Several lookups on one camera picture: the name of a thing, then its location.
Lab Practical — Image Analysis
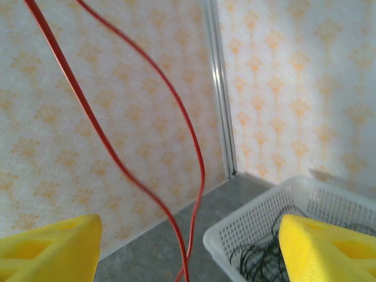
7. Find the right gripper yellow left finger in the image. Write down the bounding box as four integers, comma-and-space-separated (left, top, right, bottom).
0, 214, 103, 282

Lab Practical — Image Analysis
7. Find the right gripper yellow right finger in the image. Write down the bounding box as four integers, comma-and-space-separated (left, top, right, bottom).
278, 214, 376, 282

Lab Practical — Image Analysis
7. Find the red cable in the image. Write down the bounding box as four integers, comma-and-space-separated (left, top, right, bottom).
25, 0, 206, 282

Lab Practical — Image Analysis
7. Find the white perforated plastic basket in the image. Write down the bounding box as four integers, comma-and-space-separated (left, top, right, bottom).
203, 175, 376, 282

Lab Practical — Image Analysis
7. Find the black cable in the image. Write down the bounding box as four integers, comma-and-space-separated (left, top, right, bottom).
229, 205, 294, 282

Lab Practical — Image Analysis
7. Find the aluminium frame post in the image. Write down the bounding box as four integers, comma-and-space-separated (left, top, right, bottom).
204, 0, 238, 179

